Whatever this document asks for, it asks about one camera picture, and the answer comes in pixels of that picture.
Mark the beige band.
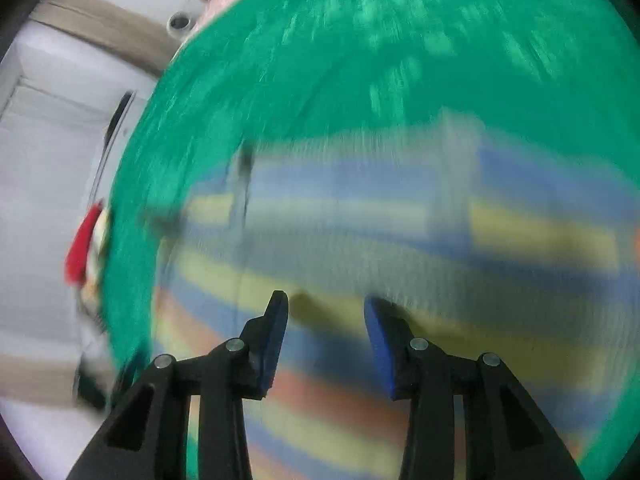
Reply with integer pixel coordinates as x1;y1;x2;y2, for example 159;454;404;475
30;0;176;78

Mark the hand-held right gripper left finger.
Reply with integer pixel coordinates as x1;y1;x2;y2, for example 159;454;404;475
66;290;290;480

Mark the red cloth item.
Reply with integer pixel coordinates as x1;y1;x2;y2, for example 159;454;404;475
64;200;106;286

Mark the striped knit small shirt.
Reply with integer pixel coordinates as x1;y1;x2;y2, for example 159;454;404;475
150;107;640;480

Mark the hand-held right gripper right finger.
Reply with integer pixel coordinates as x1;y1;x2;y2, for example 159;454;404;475
363;296;587;480

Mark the green fuzzy blanket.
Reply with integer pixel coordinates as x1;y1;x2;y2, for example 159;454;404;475
100;0;638;480

